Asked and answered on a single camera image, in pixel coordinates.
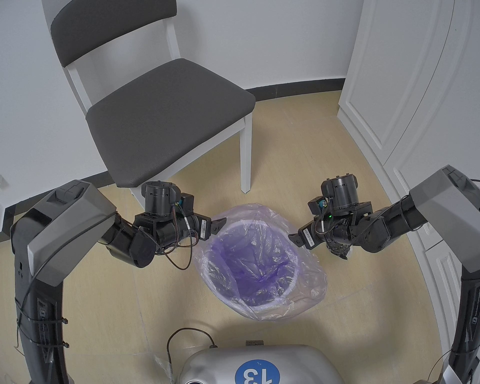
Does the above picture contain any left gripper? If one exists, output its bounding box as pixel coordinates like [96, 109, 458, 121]
[180, 213, 213, 241]

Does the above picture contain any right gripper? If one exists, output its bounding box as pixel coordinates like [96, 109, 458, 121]
[299, 221, 338, 250]

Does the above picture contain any black plastic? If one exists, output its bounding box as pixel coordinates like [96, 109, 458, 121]
[326, 242, 353, 261]

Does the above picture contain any purple plastic bag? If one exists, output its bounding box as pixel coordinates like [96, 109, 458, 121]
[193, 202, 328, 323]

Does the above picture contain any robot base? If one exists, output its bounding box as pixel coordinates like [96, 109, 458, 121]
[179, 340, 343, 384]

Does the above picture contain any white trash bin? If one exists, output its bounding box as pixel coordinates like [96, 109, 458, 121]
[202, 220, 301, 311]

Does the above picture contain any white chair with grey seat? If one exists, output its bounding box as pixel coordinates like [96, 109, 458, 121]
[41, 0, 257, 211]

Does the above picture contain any white wardrobe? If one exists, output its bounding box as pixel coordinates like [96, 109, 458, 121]
[337, 0, 480, 361]

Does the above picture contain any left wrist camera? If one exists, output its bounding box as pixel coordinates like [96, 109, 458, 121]
[179, 192, 196, 215]

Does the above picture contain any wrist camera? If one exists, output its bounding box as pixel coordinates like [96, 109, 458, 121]
[308, 195, 328, 217]
[179, 192, 196, 215]

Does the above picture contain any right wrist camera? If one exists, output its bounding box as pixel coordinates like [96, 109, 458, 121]
[308, 195, 328, 217]

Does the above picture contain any black cable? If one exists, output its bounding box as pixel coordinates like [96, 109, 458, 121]
[167, 328, 219, 384]

